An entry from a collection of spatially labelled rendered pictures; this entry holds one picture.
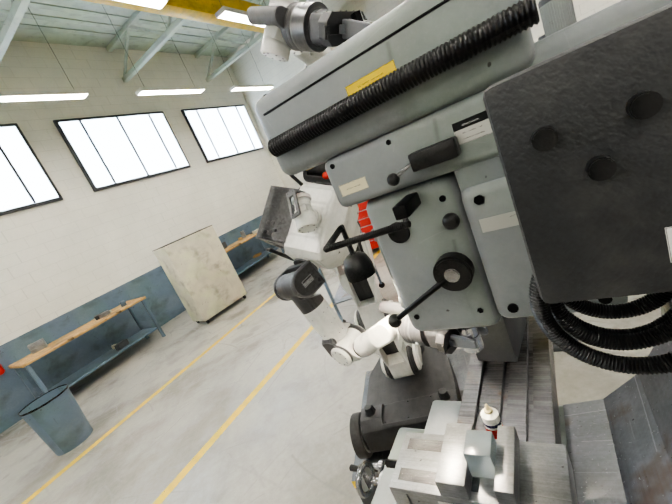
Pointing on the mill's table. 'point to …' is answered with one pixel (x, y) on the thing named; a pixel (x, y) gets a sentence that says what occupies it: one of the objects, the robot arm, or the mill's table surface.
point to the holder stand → (503, 340)
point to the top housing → (386, 43)
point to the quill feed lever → (457, 269)
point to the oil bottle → (491, 419)
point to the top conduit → (412, 74)
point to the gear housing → (445, 120)
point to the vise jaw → (454, 463)
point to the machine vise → (414, 489)
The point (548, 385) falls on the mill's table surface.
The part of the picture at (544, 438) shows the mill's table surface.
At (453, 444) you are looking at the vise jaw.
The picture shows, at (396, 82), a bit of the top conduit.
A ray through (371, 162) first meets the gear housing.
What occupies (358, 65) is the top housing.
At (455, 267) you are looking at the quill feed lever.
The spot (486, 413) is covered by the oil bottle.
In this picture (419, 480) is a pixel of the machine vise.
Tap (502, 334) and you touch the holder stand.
